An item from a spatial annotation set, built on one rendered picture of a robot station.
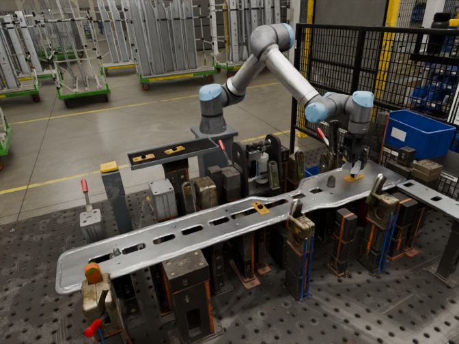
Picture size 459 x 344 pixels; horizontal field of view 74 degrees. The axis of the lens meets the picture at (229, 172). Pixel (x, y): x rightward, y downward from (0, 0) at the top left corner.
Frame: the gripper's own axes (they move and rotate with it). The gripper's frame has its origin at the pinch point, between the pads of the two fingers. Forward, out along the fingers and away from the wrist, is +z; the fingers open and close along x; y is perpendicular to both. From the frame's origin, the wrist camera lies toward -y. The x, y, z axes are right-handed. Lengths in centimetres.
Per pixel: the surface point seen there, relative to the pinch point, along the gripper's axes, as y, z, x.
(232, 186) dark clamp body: 51, -1, -16
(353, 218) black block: 19.7, 3.1, 20.3
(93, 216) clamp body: 104, -4, -17
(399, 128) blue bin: -35.6, -10.2, -9.8
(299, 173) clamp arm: 18.8, 0.9, -13.6
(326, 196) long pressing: 19.6, 2.2, 5.3
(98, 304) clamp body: 105, -4, 23
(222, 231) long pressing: 65, 2, 5
